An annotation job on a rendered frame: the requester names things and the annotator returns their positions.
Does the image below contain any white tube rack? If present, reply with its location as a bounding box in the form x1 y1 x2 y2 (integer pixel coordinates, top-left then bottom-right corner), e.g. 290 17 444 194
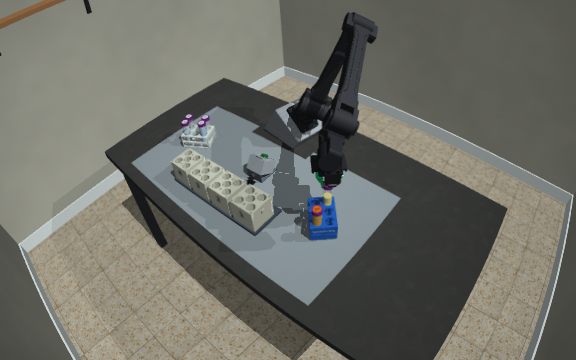
181 125 217 149

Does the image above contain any white bucket adapter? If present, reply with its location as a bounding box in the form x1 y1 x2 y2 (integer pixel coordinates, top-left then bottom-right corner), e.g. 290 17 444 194
171 148 205 188
188 159 225 202
229 184 274 232
207 171 247 216

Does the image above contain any blue sample rack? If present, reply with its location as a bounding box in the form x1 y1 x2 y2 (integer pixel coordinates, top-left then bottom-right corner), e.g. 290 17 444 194
308 196 338 240

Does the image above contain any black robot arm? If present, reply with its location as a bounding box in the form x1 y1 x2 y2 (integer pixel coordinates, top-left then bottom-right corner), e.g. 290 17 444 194
287 12 378 187

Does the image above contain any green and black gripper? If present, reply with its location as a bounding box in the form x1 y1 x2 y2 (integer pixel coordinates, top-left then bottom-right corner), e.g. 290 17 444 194
310 154 347 188

